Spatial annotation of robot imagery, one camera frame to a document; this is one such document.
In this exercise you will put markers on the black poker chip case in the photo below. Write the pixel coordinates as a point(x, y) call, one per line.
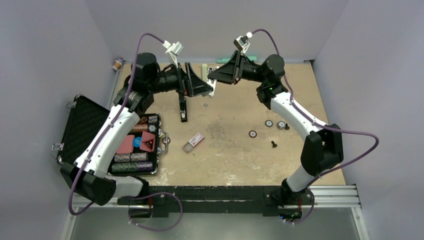
point(138, 154)

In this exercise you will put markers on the green staple case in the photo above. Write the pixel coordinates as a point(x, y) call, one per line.
point(205, 71)

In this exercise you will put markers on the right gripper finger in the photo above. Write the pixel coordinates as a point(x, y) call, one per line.
point(228, 67)
point(220, 77)

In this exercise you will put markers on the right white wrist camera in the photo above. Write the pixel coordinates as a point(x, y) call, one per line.
point(242, 42)

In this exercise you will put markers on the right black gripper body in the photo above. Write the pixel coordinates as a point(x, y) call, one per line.
point(248, 71)

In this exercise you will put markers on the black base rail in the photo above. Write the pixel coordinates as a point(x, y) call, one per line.
point(265, 200)

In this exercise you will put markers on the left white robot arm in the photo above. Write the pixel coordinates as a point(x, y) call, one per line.
point(87, 173)

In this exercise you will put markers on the small staple box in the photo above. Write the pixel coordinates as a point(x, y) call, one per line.
point(193, 142)

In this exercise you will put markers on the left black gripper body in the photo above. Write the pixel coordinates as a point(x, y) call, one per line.
point(180, 84)

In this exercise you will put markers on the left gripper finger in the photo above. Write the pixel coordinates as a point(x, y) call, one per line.
point(200, 91)
point(194, 80)

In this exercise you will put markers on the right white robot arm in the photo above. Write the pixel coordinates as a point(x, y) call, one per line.
point(323, 147)

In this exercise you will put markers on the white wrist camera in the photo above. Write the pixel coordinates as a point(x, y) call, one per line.
point(172, 51)
point(242, 42)

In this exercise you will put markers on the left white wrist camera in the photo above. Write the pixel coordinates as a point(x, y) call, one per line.
point(172, 51)

